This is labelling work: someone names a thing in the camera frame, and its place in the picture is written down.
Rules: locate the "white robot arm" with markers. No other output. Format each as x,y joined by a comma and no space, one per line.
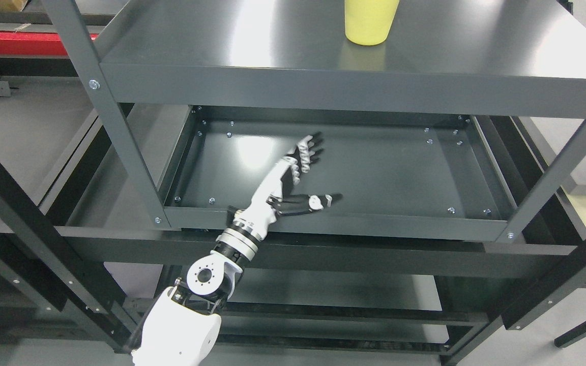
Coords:
182,324

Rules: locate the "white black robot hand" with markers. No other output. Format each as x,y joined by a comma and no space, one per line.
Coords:
274,196

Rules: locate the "yellow plastic cup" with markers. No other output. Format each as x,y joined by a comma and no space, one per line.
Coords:
367,23

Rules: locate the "dark metal shelf rack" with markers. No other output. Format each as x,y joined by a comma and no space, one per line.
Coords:
449,143

